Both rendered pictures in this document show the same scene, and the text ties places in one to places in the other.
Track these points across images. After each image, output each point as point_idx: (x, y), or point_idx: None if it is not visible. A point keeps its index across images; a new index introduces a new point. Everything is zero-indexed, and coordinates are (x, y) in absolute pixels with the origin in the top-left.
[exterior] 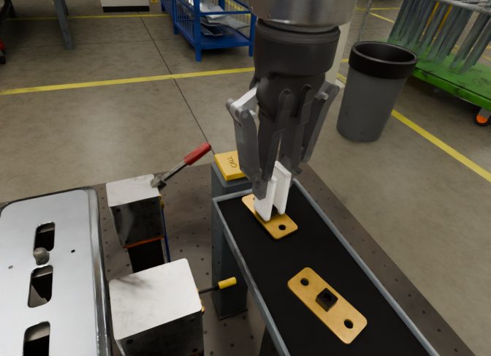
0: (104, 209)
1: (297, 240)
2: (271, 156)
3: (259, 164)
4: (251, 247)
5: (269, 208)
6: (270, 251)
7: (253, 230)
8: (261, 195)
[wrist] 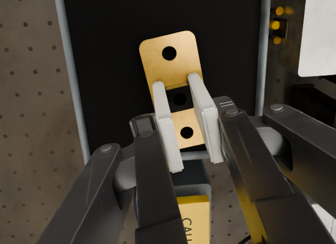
0: None
1: (148, 22)
2: (252, 146)
3: (288, 128)
4: (234, 33)
5: (199, 81)
6: (205, 15)
7: (215, 68)
8: (223, 100)
